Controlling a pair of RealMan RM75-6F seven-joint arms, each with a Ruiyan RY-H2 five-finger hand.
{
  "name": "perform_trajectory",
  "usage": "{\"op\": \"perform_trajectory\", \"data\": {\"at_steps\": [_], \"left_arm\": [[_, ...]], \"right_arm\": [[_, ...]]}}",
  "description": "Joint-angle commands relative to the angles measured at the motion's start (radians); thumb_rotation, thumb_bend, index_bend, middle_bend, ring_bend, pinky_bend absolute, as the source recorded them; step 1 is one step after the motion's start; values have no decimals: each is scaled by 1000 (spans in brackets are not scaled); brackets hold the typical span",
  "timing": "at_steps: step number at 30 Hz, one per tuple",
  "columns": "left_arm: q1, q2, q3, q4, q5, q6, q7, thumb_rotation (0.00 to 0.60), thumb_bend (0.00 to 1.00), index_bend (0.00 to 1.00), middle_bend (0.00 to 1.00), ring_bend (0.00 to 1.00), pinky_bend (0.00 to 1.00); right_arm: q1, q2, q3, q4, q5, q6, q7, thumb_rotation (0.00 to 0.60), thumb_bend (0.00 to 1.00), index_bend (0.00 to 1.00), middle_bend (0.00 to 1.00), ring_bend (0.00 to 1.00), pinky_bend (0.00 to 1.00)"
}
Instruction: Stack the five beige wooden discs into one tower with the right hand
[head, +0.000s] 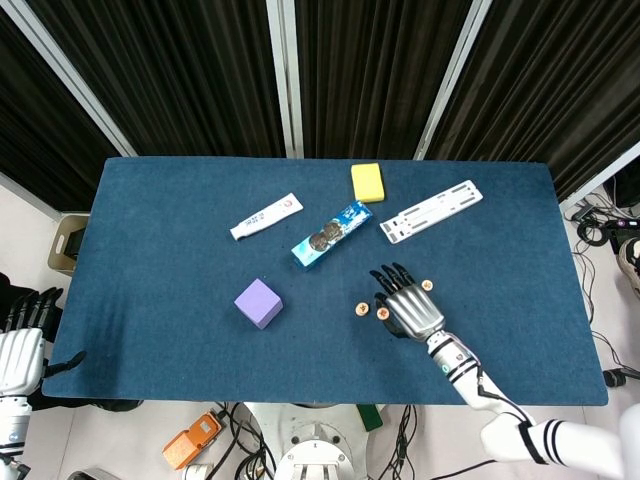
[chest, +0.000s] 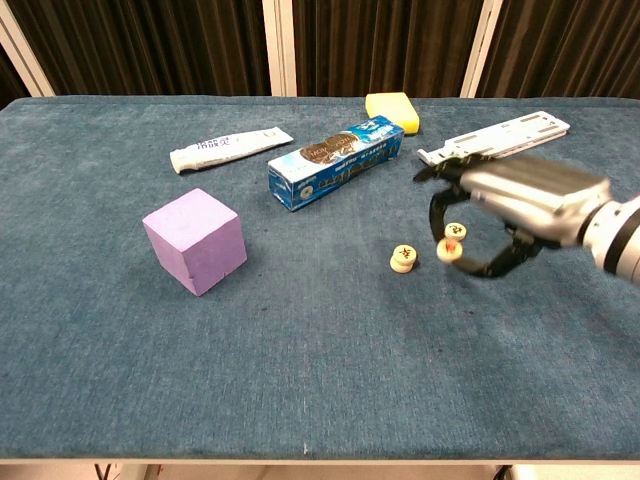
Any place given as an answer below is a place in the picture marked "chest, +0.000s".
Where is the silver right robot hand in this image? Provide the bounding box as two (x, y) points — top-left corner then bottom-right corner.
(412, 152), (615, 280)

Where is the white plastic folding stand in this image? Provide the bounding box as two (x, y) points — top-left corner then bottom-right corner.
(417, 110), (571, 171)

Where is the dark pleated curtain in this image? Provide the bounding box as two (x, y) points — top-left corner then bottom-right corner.
(0, 42), (31, 110)
(291, 0), (485, 99)
(474, 0), (640, 100)
(5, 0), (272, 97)

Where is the yellow sponge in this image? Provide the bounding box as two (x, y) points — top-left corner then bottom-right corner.
(364, 92), (423, 136)

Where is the blue cookie box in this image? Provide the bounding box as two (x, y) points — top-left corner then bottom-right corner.
(267, 114), (405, 213)

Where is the blue table cloth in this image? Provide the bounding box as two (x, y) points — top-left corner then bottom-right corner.
(0, 94), (640, 464)

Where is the white toothpaste tube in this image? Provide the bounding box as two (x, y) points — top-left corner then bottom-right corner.
(169, 125), (295, 176)

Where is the purple foam cube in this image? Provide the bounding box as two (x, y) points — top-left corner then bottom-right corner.
(141, 187), (249, 298)

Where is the white frame post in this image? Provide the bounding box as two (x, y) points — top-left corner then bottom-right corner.
(459, 0), (511, 99)
(262, 0), (299, 97)
(0, 0), (56, 99)

